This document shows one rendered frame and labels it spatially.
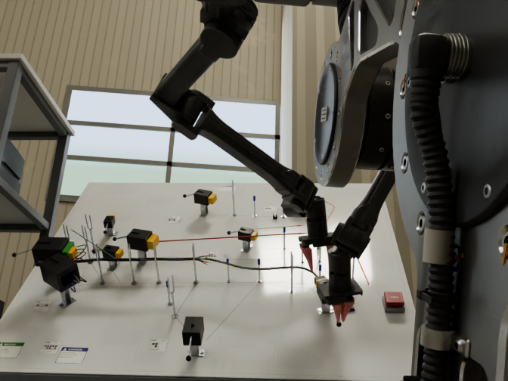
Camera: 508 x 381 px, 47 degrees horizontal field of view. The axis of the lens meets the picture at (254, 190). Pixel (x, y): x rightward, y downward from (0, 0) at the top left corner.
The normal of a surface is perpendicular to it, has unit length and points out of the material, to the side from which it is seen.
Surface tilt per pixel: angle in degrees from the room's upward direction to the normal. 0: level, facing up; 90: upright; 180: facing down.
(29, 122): 180
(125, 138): 90
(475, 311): 90
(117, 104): 90
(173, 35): 90
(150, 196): 53
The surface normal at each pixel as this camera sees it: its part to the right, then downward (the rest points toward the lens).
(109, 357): -0.03, -0.88
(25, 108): -0.03, 0.91
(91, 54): 0.09, -0.41
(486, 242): -0.99, -0.07
